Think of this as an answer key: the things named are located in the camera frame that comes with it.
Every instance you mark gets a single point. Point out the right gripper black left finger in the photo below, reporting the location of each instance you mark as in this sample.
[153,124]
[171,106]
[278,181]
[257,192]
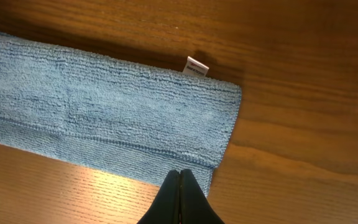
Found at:
[166,205]

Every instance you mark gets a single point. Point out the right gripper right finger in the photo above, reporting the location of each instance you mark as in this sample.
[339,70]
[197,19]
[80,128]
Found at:
[194,206]

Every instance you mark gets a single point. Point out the blue cloth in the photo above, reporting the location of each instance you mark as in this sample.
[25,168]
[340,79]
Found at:
[121,117]

